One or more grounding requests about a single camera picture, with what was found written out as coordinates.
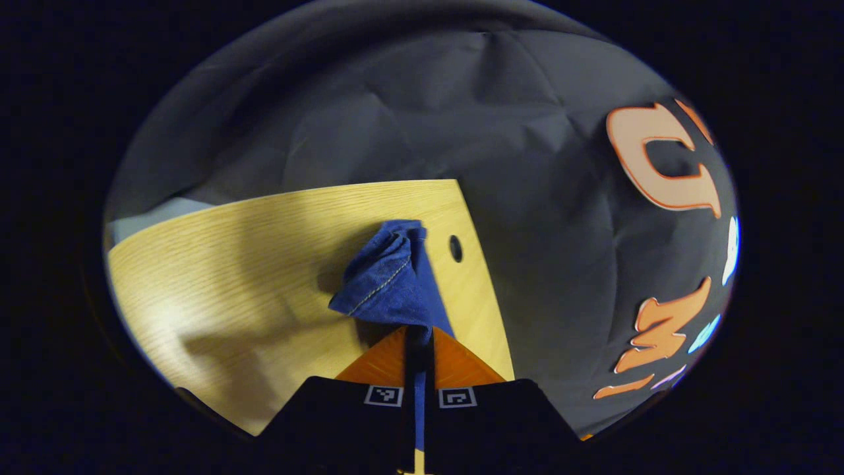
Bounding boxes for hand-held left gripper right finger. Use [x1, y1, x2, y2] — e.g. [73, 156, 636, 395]
[425, 327, 585, 474]

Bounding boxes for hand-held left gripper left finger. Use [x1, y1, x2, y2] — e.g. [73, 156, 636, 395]
[260, 327, 417, 473]

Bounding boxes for blue jeans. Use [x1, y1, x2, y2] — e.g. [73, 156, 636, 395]
[328, 220, 457, 453]

